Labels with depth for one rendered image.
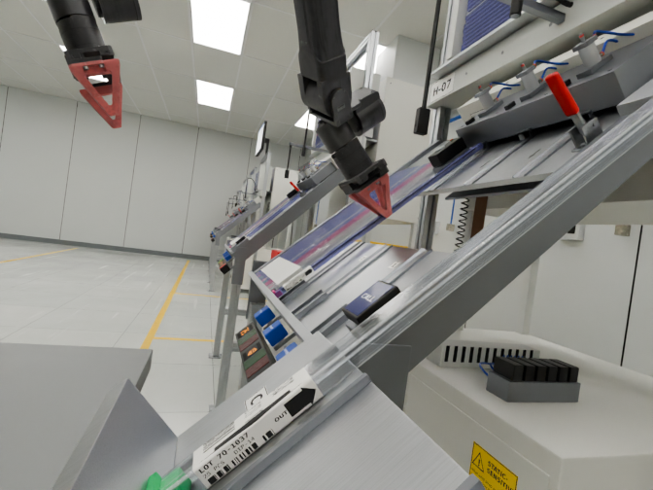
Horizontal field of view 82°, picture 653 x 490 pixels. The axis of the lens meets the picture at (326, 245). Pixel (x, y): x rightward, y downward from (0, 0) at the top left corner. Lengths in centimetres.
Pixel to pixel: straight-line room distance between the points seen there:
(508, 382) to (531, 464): 14
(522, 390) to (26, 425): 69
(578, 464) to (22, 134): 987
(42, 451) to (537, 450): 57
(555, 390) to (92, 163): 925
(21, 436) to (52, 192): 918
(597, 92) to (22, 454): 82
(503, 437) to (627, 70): 54
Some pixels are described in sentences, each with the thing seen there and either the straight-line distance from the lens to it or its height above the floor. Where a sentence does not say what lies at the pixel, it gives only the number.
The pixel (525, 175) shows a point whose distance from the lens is 61.
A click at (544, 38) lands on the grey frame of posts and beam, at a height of 132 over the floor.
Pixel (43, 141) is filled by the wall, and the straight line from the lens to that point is 982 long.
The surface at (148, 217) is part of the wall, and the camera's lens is 923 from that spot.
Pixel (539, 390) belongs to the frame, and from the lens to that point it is 78.
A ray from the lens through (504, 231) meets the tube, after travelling 22.
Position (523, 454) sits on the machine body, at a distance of 64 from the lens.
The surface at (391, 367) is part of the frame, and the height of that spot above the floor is 74.
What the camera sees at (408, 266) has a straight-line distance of 50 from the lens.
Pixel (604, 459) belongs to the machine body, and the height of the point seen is 62.
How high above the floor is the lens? 84
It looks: 1 degrees down
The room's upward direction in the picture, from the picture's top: 8 degrees clockwise
